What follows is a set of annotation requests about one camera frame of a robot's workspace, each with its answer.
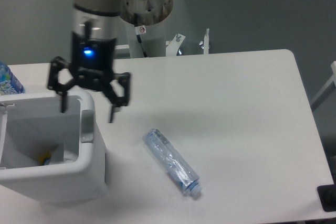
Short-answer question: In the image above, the white frame at right edge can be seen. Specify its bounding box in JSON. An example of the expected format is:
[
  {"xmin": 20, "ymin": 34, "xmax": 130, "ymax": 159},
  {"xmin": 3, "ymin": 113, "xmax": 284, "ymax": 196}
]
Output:
[{"xmin": 310, "ymin": 61, "xmax": 335, "ymax": 112}]

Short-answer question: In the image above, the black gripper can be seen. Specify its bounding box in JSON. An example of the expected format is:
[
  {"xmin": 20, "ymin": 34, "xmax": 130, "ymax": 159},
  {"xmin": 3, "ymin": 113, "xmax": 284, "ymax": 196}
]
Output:
[{"xmin": 47, "ymin": 32, "xmax": 131, "ymax": 123}]

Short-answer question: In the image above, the clear plastic wrapper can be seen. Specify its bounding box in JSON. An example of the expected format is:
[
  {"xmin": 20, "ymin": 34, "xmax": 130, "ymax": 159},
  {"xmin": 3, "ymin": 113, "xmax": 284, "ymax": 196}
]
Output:
[{"xmin": 43, "ymin": 143, "xmax": 79, "ymax": 165}]

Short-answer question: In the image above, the white metal table frame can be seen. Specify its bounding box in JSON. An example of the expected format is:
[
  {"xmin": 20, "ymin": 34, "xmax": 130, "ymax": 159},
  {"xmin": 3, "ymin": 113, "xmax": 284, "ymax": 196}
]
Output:
[{"xmin": 114, "ymin": 28, "xmax": 213, "ymax": 58}]

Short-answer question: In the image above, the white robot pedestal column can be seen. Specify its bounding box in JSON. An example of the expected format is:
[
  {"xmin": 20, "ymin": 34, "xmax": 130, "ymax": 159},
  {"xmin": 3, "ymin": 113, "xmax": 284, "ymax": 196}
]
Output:
[{"xmin": 120, "ymin": 0, "xmax": 173, "ymax": 42}]

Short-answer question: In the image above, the crushed clear plastic bottle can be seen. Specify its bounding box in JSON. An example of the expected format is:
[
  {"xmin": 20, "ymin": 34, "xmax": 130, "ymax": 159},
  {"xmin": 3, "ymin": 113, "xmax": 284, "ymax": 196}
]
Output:
[{"xmin": 143, "ymin": 129, "xmax": 202, "ymax": 198}]

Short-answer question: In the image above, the black cable on pedestal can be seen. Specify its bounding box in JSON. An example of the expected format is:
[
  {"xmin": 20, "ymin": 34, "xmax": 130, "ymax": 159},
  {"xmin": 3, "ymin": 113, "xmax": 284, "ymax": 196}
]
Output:
[{"xmin": 133, "ymin": 13, "xmax": 149, "ymax": 58}]

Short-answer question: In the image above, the colourful snack package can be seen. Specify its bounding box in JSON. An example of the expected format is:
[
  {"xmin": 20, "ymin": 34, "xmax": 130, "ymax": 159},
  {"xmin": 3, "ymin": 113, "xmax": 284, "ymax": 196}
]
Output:
[{"xmin": 37, "ymin": 152, "xmax": 51, "ymax": 166}]

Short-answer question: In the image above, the white plastic trash can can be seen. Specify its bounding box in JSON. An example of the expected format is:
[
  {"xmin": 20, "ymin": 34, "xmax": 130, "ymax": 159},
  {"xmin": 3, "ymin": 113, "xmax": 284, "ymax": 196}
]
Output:
[{"xmin": 1, "ymin": 90, "xmax": 107, "ymax": 202}]

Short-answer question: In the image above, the black clamp at table edge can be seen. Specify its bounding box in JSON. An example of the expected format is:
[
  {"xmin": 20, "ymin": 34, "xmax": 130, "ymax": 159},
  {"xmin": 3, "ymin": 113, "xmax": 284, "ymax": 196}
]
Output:
[{"xmin": 317, "ymin": 184, "xmax": 335, "ymax": 212}]

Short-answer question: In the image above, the blue labelled water bottle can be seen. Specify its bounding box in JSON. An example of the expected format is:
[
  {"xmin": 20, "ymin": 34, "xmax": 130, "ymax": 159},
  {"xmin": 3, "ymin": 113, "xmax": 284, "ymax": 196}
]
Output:
[{"xmin": 1, "ymin": 62, "xmax": 25, "ymax": 95}]

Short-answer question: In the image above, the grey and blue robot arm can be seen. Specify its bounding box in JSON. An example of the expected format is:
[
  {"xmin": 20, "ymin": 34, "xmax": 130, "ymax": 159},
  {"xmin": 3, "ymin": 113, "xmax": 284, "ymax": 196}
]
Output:
[{"xmin": 47, "ymin": 0, "xmax": 173, "ymax": 112}]

